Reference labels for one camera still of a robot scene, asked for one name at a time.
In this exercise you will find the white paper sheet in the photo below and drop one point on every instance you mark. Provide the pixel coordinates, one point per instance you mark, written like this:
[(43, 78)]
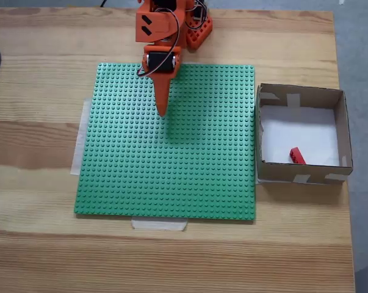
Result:
[(299, 134)]

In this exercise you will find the short masking tape strip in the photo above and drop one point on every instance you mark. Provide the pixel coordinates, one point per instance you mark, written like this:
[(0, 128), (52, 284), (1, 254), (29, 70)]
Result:
[(159, 225)]

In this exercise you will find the red lego block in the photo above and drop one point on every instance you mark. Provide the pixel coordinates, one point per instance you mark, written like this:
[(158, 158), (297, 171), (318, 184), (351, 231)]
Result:
[(296, 155)]

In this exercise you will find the brown cardboard box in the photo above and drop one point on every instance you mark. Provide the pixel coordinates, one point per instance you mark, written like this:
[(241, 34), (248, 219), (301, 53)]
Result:
[(344, 128)]

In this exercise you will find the long masking tape strip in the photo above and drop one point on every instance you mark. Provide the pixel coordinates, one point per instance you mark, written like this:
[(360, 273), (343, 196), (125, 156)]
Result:
[(80, 143)]

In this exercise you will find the green lego baseplate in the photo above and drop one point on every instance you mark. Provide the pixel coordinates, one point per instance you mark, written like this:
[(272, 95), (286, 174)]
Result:
[(171, 168)]

